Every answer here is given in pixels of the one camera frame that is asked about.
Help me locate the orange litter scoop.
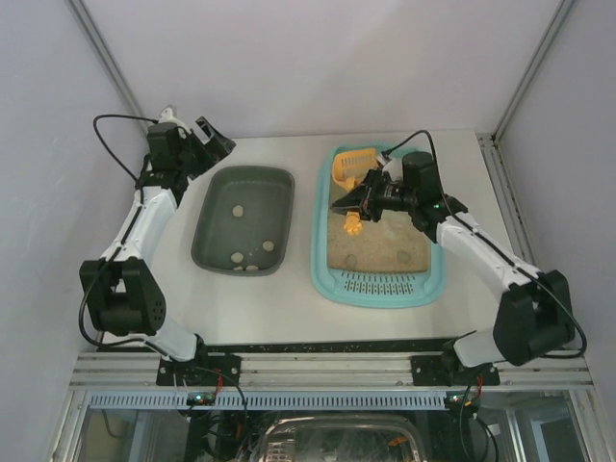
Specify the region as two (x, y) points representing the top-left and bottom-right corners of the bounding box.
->
(331, 147), (378, 236)

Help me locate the teal litter box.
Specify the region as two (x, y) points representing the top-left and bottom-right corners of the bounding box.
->
(311, 145), (447, 309)

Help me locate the grey plastic bin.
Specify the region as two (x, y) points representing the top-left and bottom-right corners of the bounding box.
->
(191, 166), (295, 276)

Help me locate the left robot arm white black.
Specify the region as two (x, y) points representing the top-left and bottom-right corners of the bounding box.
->
(78, 107), (236, 362)

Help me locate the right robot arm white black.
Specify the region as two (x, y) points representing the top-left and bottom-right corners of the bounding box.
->
(330, 150), (577, 369)

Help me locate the metal basket below table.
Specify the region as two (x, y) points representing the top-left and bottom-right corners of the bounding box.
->
(252, 413), (427, 461)

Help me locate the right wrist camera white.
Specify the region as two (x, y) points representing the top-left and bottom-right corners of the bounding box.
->
(377, 153), (403, 181)

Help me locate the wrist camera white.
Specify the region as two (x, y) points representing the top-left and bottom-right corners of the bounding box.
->
(158, 105), (190, 139)
(377, 153), (403, 181)

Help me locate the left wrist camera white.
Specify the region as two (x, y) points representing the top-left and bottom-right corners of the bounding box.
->
(158, 105), (190, 139)

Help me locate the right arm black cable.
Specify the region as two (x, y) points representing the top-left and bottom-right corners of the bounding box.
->
(382, 129), (588, 386)

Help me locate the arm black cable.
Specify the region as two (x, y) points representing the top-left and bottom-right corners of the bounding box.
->
(382, 129), (588, 386)
(76, 114), (158, 348)

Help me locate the aluminium right side rail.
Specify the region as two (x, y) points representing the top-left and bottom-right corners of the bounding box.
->
(476, 134), (537, 266)

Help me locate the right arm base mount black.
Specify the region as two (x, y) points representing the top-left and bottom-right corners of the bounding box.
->
(410, 351), (501, 386)

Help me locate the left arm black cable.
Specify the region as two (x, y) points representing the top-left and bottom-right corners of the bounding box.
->
(76, 114), (158, 348)

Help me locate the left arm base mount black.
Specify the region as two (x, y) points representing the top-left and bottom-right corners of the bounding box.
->
(156, 352), (242, 387)

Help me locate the aluminium rail frame front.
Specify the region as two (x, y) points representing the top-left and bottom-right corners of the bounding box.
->
(69, 352), (594, 391)

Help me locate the blue slotted cable duct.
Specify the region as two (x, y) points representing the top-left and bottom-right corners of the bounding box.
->
(89, 390), (447, 411)

